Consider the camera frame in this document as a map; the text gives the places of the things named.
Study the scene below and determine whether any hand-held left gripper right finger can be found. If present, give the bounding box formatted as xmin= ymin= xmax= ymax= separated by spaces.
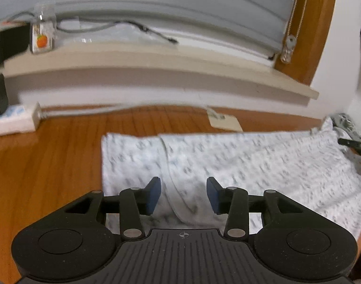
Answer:
xmin=207 ymin=177 xmax=304 ymax=240

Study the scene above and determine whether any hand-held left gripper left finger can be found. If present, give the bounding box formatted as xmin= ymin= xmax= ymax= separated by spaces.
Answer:
xmin=65 ymin=177 xmax=162 ymax=240

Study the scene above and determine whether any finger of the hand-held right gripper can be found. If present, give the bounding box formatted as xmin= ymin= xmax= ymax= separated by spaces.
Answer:
xmin=339 ymin=138 xmax=361 ymax=157

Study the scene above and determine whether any white patterned shirt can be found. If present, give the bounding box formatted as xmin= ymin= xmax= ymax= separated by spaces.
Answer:
xmin=101 ymin=117 xmax=361 ymax=243

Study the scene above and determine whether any grey printed folded t-shirt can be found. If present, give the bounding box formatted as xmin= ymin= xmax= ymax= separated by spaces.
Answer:
xmin=331 ymin=113 xmax=361 ymax=142

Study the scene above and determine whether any beige window sill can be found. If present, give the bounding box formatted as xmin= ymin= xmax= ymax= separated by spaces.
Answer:
xmin=3 ymin=43 xmax=319 ymax=107

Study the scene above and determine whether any white power strip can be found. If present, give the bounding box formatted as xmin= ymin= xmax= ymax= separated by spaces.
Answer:
xmin=0 ymin=102 xmax=42 ymax=137

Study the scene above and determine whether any clear jar with orange label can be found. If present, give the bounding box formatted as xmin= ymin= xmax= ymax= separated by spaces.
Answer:
xmin=30 ymin=2 xmax=57 ymax=54

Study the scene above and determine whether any grey window blind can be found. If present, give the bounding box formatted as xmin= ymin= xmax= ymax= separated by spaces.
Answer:
xmin=0 ymin=0 xmax=299 ymax=62

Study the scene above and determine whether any black device box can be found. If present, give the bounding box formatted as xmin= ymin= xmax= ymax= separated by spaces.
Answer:
xmin=0 ymin=24 xmax=33 ymax=66

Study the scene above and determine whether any wooden window frame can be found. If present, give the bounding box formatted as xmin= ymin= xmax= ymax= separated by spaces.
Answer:
xmin=273 ymin=0 xmax=338 ymax=86

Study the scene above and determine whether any blind bead chain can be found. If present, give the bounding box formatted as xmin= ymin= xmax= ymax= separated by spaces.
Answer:
xmin=287 ymin=0 xmax=313 ymax=39

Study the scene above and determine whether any thin black cable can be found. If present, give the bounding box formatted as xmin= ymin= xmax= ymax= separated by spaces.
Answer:
xmin=56 ymin=20 xmax=179 ymax=44

